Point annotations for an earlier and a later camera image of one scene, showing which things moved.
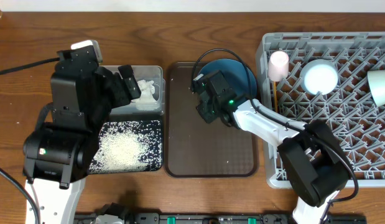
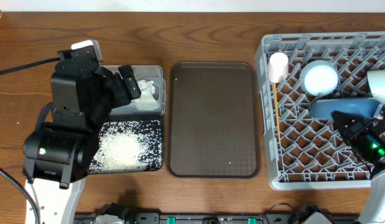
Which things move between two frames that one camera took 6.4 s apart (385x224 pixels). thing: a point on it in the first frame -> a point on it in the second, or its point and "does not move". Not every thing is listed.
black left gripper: x=111 y=87 does not move
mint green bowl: x=380 y=82 does not move
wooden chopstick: x=275 y=96 does not move
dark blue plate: x=235 y=75 -> x=323 y=108
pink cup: x=278 y=65 does not move
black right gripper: x=211 y=118 -> x=358 y=124
